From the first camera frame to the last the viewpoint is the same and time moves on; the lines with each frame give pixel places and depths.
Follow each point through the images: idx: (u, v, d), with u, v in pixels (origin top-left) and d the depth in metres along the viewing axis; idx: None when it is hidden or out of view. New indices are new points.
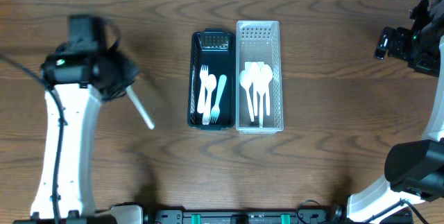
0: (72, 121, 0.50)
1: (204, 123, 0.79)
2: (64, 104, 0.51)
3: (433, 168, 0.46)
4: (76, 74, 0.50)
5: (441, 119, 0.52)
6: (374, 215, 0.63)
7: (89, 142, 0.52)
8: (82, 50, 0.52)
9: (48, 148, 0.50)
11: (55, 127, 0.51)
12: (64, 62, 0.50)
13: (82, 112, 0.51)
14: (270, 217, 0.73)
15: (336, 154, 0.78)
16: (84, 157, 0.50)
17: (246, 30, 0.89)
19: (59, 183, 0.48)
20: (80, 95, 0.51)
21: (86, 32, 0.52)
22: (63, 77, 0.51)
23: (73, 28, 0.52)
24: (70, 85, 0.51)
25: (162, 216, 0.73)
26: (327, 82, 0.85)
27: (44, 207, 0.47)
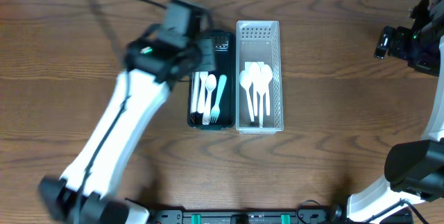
0: (132, 108, 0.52)
1: (204, 123, 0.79)
2: (132, 91, 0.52)
3: (434, 168, 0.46)
4: (157, 66, 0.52)
5: (440, 119, 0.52)
6: (374, 215, 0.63)
7: (136, 136, 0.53)
8: (169, 43, 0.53)
9: (102, 124, 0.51)
11: (116, 107, 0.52)
12: (150, 52, 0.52)
13: (144, 106, 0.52)
14: (270, 218, 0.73)
15: (336, 154, 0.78)
16: (125, 148, 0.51)
17: (246, 30, 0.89)
19: (96, 160, 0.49)
20: (151, 88, 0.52)
21: (180, 28, 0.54)
22: (143, 64, 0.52)
23: (171, 17, 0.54)
24: (147, 75, 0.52)
25: (162, 216, 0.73)
26: (328, 82, 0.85)
27: (75, 177, 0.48)
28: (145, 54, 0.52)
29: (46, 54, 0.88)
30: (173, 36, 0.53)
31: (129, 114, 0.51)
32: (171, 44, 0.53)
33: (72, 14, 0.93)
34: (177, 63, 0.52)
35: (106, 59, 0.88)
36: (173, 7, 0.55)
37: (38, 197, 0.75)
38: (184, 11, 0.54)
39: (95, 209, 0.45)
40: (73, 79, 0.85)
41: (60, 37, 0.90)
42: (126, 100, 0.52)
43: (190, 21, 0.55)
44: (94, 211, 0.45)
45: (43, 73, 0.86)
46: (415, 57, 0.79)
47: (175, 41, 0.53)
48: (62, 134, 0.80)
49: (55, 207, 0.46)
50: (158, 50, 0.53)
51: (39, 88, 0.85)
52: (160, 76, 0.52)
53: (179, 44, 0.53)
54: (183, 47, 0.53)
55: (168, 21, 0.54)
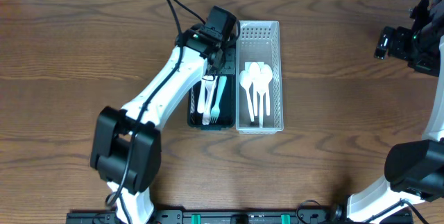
0: (184, 70, 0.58)
1: (204, 123, 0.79)
2: (184, 59, 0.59)
3: (433, 168, 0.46)
4: (202, 48, 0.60)
5: (440, 120, 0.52)
6: (374, 215, 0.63)
7: (178, 98, 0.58)
8: (211, 36, 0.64)
9: (157, 78, 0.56)
11: (168, 69, 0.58)
12: (198, 37, 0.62)
13: (193, 71, 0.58)
14: (270, 217, 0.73)
15: (336, 154, 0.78)
16: (173, 101, 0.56)
17: (246, 30, 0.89)
19: (152, 100, 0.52)
20: (198, 59, 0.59)
21: (220, 27, 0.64)
22: (190, 46, 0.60)
23: (213, 19, 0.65)
24: (191, 55, 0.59)
25: (162, 216, 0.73)
26: (328, 82, 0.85)
27: (132, 109, 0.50)
28: (193, 38, 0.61)
29: (46, 54, 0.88)
30: (214, 32, 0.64)
31: (180, 73, 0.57)
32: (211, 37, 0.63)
33: (72, 14, 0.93)
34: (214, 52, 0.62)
35: (105, 59, 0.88)
36: (216, 11, 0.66)
37: (37, 197, 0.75)
38: (224, 14, 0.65)
39: (147, 138, 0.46)
40: (73, 79, 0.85)
41: (60, 37, 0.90)
42: (180, 62, 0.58)
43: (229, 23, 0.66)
44: (146, 139, 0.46)
45: (44, 73, 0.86)
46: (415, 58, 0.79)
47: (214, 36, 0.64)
48: (62, 134, 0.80)
49: (109, 136, 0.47)
50: (202, 38, 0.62)
51: (39, 88, 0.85)
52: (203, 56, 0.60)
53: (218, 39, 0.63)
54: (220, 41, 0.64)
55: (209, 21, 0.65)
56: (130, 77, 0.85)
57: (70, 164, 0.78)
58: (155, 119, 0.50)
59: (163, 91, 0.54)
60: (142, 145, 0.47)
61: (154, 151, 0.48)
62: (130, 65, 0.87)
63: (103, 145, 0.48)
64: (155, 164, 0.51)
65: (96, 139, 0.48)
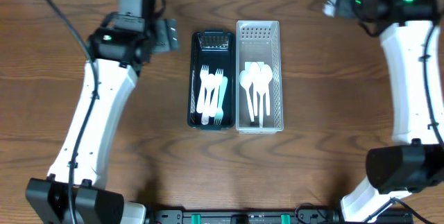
0: (103, 94, 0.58)
1: (204, 123, 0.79)
2: (100, 79, 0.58)
3: (413, 170, 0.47)
4: (119, 53, 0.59)
5: (406, 121, 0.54)
6: (371, 215, 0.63)
7: (112, 121, 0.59)
8: (129, 28, 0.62)
9: (78, 117, 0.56)
11: (88, 98, 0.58)
12: (111, 39, 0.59)
13: (115, 89, 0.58)
14: (270, 217, 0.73)
15: (336, 154, 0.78)
16: (105, 132, 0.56)
17: (246, 30, 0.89)
19: (80, 152, 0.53)
20: (118, 73, 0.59)
21: (136, 12, 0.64)
22: (106, 53, 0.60)
23: (127, 1, 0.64)
24: (111, 62, 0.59)
25: (162, 216, 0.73)
26: (327, 82, 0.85)
27: (62, 173, 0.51)
28: (107, 41, 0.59)
29: (46, 55, 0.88)
30: (132, 20, 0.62)
31: (102, 100, 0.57)
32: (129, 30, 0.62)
33: (73, 14, 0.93)
34: (138, 44, 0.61)
35: None
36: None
37: None
38: None
39: (84, 202, 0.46)
40: (73, 79, 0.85)
41: (60, 37, 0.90)
42: (97, 86, 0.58)
43: (143, 2, 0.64)
44: (84, 203, 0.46)
45: (43, 73, 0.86)
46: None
47: (133, 26, 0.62)
48: (62, 134, 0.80)
49: (48, 209, 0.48)
50: (116, 37, 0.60)
51: (39, 87, 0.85)
52: (123, 59, 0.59)
53: (138, 28, 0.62)
54: (142, 30, 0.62)
55: (123, 6, 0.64)
56: None
57: None
58: (89, 173, 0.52)
59: (86, 131, 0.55)
60: (83, 208, 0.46)
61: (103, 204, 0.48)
62: None
63: (49, 214, 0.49)
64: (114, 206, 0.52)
65: (40, 212, 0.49)
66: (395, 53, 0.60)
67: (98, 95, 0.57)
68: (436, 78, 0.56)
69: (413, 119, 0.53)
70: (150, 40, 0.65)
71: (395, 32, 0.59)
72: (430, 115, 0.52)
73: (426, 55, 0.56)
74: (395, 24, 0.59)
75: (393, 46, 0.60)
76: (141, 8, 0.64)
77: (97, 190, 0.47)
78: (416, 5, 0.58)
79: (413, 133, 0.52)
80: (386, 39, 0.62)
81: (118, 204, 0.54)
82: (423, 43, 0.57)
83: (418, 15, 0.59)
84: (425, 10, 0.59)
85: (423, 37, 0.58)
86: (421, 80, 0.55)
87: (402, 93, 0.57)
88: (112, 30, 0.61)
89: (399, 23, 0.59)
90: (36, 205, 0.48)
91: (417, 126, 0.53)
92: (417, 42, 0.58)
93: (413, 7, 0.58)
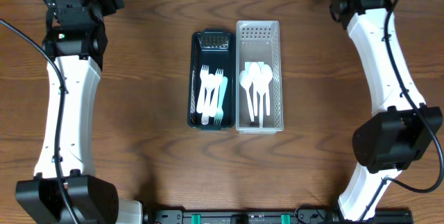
0: (72, 88, 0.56)
1: (204, 123, 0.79)
2: (66, 75, 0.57)
3: (393, 134, 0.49)
4: (77, 47, 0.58)
5: (381, 95, 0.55)
6: (368, 205, 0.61)
7: (88, 111, 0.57)
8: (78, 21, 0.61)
9: (50, 115, 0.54)
11: (57, 94, 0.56)
12: (66, 37, 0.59)
13: (82, 81, 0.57)
14: (270, 218, 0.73)
15: (336, 154, 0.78)
16: (83, 123, 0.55)
17: (246, 30, 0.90)
19: (61, 146, 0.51)
20: (81, 65, 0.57)
21: (75, 1, 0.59)
22: (66, 50, 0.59)
23: None
24: (71, 57, 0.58)
25: (162, 216, 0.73)
26: (327, 82, 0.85)
27: (47, 169, 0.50)
28: (62, 39, 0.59)
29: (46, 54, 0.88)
30: (75, 11, 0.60)
31: (71, 93, 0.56)
32: (78, 22, 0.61)
33: None
34: (92, 36, 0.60)
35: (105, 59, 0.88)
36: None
37: None
38: None
39: (78, 189, 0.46)
40: None
41: None
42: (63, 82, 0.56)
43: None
44: (77, 191, 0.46)
45: (43, 73, 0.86)
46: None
47: (80, 17, 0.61)
48: None
49: (43, 207, 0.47)
50: (70, 33, 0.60)
51: (39, 87, 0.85)
52: (82, 51, 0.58)
53: (84, 18, 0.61)
54: (89, 20, 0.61)
55: None
56: (130, 77, 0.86)
57: None
58: (76, 164, 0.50)
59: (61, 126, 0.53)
60: (78, 197, 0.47)
61: (96, 191, 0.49)
62: (130, 65, 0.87)
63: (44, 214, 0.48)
64: (107, 195, 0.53)
65: (35, 213, 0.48)
66: (361, 39, 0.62)
67: (66, 89, 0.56)
68: (402, 58, 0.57)
69: (387, 89, 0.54)
70: (102, 25, 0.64)
71: (358, 21, 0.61)
72: (400, 84, 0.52)
73: (386, 35, 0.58)
74: (356, 14, 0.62)
75: (359, 34, 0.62)
76: None
77: (88, 175, 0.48)
78: None
79: (388, 102, 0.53)
80: (350, 28, 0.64)
81: (112, 193, 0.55)
82: (383, 26, 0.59)
83: (374, 5, 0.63)
84: (379, 2, 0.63)
85: (381, 21, 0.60)
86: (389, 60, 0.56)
87: (373, 73, 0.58)
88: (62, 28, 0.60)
89: (359, 12, 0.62)
90: (30, 207, 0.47)
91: (391, 96, 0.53)
92: (377, 26, 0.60)
93: (369, 1, 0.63)
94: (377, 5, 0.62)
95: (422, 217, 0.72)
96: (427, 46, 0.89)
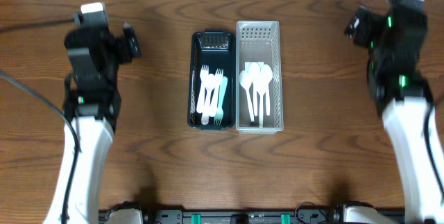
0: (86, 148, 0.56)
1: (204, 123, 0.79)
2: (82, 134, 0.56)
3: None
4: (94, 111, 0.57)
5: (417, 192, 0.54)
6: None
7: (98, 169, 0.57)
8: (94, 88, 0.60)
9: (62, 172, 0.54)
11: (69, 154, 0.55)
12: (84, 101, 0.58)
13: (96, 143, 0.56)
14: (270, 217, 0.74)
15: (336, 154, 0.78)
16: (92, 182, 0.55)
17: (246, 30, 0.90)
19: (69, 205, 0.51)
20: (95, 127, 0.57)
21: (91, 70, 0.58)
22: (84, 112, 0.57)
23: (78, 62, 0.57)
24: (88, 118, 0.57)
25: (162, 216, 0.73)
26: (327, 82, 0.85)
27: None
28: (80, 104, 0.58)
29: (46, 55, 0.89)
30: (93, 77, 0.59)
31: (84, 153, 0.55)
32: (96, 87, 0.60)
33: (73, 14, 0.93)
34: (109, 100, 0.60)
35: None
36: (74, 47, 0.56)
37: (37, 197, 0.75)
38: (84, 50, 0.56)
39: None
40: None
41: (60, 37, 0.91)
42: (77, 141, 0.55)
43: (94, 59, 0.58)
44: None
45: (43, 73, 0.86)
46: (356, 40, 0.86)
47: (96, 83, 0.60)
48: (62, 133, 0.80)
49: None
50: (89, 96, 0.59)
51: (39, 87, 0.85)
52: (98, 114, 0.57)
53: (101, 84, 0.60)
54: (105, 85, 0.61)
55: (75, 67, 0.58)
56: (130, 77, 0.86)
57: None
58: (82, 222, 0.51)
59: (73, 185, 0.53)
60: None
61: None
62: (130, 65, 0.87)
63: None
64: None
65: None
66: (396, 124, 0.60)
67: (80, 149, 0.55)
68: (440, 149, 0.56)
69: (425, 185, 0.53)
70: (114, 83, 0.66)
71: (394, 112, 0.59)
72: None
73: (426, 130, 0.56)
74: (394, 100, 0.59)
75: (395, 121, 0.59)
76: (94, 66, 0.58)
77: None
78: (411, 87, 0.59)
79: (426, 207, 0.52)
80: (388, 117, 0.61)
81: None
82: (424, 123, 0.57)
83: (413, 97, 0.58)
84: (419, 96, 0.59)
85: (422, 112, 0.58)
86: (427, 155, 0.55)
87: (407, 163, 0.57)
88: (80, 91, 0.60)
89: (395, 99, 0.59)
90: None
91: (431, 201, 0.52)
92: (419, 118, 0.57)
93: (408, 90, 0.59)
94: (417, 97, 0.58)
95: None
96: (427, 46, 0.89)
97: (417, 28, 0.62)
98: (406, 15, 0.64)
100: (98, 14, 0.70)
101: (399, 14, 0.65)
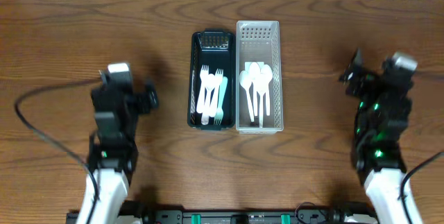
0: (105, 197, 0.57)
1: (204, 123, 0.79)
2: (101, 185, 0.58)
3: None
4: (114, 166, 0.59)
5: None
6: None
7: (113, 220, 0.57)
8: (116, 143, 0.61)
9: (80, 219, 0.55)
11: (89, 201, 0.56)
12: (107, 155, 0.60)
13: (114, 193, 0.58)
14: (270, 218, 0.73)
15: (336, 154, 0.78)
16: None
17: (246, 30, 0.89)
19: None
20: (114, 179, 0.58)
21: (116, 130, 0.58)
22: (105, 165, 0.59)
23: (103, 124, 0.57)
24: (108, 173, 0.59)
25: (162, 216, 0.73)
26: (327, 82, 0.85)
27: None
28: (103, 157, 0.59)
29: (46, 55, 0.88)
30: (115, 136, 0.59)
31: (103, 202, 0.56)
32: (116, 143, 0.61)
33: (72, 14, 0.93)
34: (129, 157, 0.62)
35: (106, 59, 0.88)
36: (100, 110, 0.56)
37: (37, 197, 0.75)
38: (110, 114, 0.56)
39: None
40: (73, 79, 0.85)
41: (60, 37, 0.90)
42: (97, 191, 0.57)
43: (118, 120, 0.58)
44: None
45: (43, 73, 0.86)
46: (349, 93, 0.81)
47: (118, 141, 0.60)
48: (61, 133, 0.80)
49: None
50: (112, 150, 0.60)
51: (39, 88, 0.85)
52: (118, 168, 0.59)
53: (123, 141, 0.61)
54: (127, 141, 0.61)
55: (101, 128, 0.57)
56: None
57: (69, 164, 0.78)
58: None
59: None
60: None
61: None
62: (130, 65, 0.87)
63: None
64: None
65: None
66: (377, 195, 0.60)
67: (99, 198, 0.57)
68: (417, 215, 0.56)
69: None
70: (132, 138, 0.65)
71: (372, 177, 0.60)
72: None
73: (402, 194, 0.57)
74: (372, 171, 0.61)
75: (375, 190, 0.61)
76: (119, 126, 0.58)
77: None
78: (387, 159, 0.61)
79: None
80: (368, 185, 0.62)
81: None
82: (399, 184, 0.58)
83: (389, 167, 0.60)
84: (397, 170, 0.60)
85: (396, 180, 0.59)
86: (404, 217, 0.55)
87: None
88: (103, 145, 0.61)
89: (374, 170, 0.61)
90: None
91: None
92: (393, 184, 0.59)
93: (384, 163, 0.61)
94: (392, 167, 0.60)
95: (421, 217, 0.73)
96: (427, 46, 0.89)
97: (402, 114, 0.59)
98: (394, 102, 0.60)
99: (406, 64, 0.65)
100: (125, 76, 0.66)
101: (384, 105, 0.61)
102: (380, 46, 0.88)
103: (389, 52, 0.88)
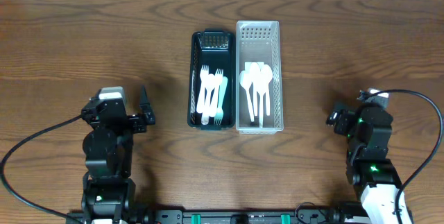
0: None
1: (203, 123, 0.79)
2: None
3: None
4: (112, 209, 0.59)
5: None
6: None
7: None
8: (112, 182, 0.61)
9: None
11: None
12: (103, 197, 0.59)
13: None
14: (270, 217, 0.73)
15: (336, 154, 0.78)
16: None
17: (246, 30, 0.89)
19: None
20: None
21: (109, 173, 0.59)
22: (100, 211, 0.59)
23: (94, 168, 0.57)
24: (105, 220, 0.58)
25: (162, 216, 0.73)
26: (327, 82, 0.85)
27: None
28: (99, 201, 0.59)
29: (46, 55, 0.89)
30: (109, 176, 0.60)
31: None
32: (112, 182, 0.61)
33: (73, 14, 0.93)
34: (125, 195, 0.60)
35: (106, 59, 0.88)
36: (91, 157, 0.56)
37: (37, 197, 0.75)
38: (102, 161, 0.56)
39: None
40: (73, 79, 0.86)
41: (60, 37, 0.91)
42: None
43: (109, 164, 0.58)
44: None
45: (43, 73, 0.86)
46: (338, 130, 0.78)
47: (113, 179, 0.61)
48: (61, 133, 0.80)
49: None
50: (108, 191, 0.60)
51: (39, 87, 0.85)
52: (115, 216, 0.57)
53: (118, 180, 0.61)
54: (122, 179, 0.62)
55: (94, 172, 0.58)
56: (130, 77, 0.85)
57: (70, 164, 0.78)
58: None
59: None
60: None
61: None
62: (130, 65, 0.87)
63: None
64: None
65: None
66: (372, 209, 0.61)
67: None
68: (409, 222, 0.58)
69: None
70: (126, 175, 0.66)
71: (368, 192, 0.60)
72: None
73: (397, 209, 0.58)
74: (368, 185, 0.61)
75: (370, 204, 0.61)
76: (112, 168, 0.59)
77: None
78: (379, 175, 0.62)
79: None
80: (363, 199, 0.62)
81: None
82: (393, 198, 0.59)
83: (384, 181, 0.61)
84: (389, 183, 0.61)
85: (391, 194, 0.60)
86: None
87: None
88: (98, 188, 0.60)
89: (370, 184, 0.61)
90: None
91: None
92: (388, 198, 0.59)
93: (379, 176, 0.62)
94: (387, 182, 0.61)
95: (421, 217, 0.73)
96: (427, 46, 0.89)
97: (386, 123, 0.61)
98: (377, 114, 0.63)
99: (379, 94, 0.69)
100: (118, 103, 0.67)
101: (369, 115, 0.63)
102: (379, 46, 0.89)
103: (389, 52, 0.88)
